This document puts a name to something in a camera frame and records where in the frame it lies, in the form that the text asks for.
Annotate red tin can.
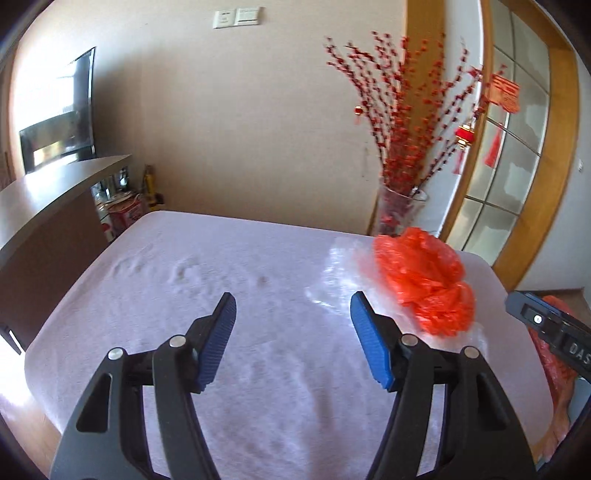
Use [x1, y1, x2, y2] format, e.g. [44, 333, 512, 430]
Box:
[107, 194, 144, 239]

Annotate small red lantern ornament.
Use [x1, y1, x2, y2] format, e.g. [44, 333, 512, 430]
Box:
[452, 121, 476, 175]

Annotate wooden wall trim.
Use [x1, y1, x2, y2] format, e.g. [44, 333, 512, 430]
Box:
[367, 0, 447, 236]

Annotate clear plastic bag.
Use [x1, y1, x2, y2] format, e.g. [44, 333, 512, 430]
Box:
[305, 234, 491, 354]

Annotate wooden door frame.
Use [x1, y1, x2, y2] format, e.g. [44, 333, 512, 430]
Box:
[438, 0, 581, 292]

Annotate red hanging knot ornament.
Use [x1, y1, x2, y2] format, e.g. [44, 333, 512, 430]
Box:
[482, 71, 522, 168]

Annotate red plastic bin liner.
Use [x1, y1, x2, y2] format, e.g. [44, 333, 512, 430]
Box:
[526, 295, 585, 462]

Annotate red plastic bag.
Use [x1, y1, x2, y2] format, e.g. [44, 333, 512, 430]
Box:
[373, 227, 477, 341]

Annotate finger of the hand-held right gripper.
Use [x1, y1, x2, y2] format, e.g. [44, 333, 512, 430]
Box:
[505, 290, 566, 341]

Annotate glass vase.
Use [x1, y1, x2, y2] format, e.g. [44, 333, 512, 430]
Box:
[376, 185, 429, 238]

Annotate brown wooden counter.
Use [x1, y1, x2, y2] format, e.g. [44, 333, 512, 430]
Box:
[0, 154, 133, 356]

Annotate black wall television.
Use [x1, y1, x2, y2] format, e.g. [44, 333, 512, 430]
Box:
[19, 46, 97, 174]

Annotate white tablecloth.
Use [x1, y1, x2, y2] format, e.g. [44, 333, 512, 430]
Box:
[25, 210, 555, 480]

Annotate frosted glass door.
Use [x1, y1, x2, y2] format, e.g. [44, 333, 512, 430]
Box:
[462, 9, 552, 254]

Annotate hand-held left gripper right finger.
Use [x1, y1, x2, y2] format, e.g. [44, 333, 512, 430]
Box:
[350, 291, 539, 480]

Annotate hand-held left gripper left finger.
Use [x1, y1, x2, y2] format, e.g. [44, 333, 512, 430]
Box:
[48, 292, 238, 480]

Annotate red berry branches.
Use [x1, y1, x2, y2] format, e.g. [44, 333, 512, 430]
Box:
[323, 31, 485, 197]

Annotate yellow bottle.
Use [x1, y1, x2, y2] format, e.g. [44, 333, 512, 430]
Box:
[143, 164, 160, 211]

